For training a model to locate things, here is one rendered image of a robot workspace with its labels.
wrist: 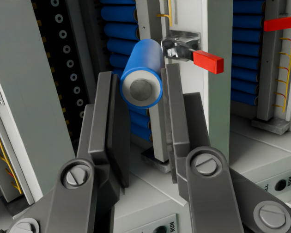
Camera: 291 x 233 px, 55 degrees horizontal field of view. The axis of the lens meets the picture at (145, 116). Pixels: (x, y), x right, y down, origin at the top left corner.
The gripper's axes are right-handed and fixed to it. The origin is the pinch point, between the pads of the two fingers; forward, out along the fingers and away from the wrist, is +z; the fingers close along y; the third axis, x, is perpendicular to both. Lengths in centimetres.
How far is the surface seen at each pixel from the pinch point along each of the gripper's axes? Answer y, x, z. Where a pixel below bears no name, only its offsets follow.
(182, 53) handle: 2.6, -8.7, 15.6
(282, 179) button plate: 15.9, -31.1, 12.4
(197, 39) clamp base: 4.2, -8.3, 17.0
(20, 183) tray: -17.3, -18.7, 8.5
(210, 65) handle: 4.6, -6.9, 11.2
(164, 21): 1.2, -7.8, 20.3
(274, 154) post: 14.8, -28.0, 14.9
